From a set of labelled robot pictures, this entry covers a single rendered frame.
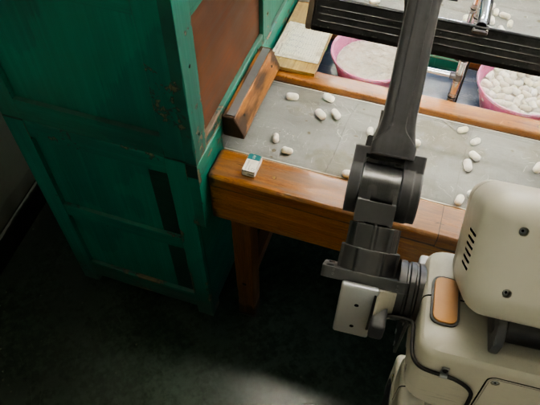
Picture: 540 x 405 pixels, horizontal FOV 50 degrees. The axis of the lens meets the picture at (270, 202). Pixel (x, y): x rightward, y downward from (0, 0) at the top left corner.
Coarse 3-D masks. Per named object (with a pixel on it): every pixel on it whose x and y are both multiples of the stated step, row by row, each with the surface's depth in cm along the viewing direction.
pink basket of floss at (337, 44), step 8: (336, 40) 178; (344, 40) 181; (352, 40) 183; (336, 48) 179; (336, 56) 179; (336, 64) 171; (344, 72) 169; (360, 80) 168; (368, 80) 166; (376, 80) 166; (384, 80) 166
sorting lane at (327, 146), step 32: (320, 96) 166; (256, 128) 159; (288, 128) 159; (320, 128) 159; (352, 128) 159; (416, 128) 159; (448, 128) 159; (480, 128) 159; (288, 160) 152; (320, 160) 152; (352, 160) 152; (448, 160) 152; (480, 160) 152; (512, 160) 152; (448, 192) 145
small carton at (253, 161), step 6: (252, 156) 147; (258, 156) 147; (246, 162) 145; (252, 162) 145; (258, 162) 145; (246, 168) 144; (252, 168) 144; (258, 168) 146; (246, 174) 145; (252, 174) 144
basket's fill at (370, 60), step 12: (348, 48) 180; (360, 48) 181; (372, 48) 180; (384, 48) 180; (396, 48) 181; (348, 60) 177; (360, 60) 177; (372, 60) 178; (384, 60) 177; (360, 72) 174; (372, 72) 174; (384, 72) 173
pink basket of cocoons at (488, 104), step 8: (480, 72) 170; (488, 72) 174; (480, 80) 171; (480, 88) 164; (480, 96) 169; (488, 96) 162; (480, 104) 172; (488, 104) 165; (496, 104) 161; (504, 112) 161; (512, 112) 159; (520, 112) 158
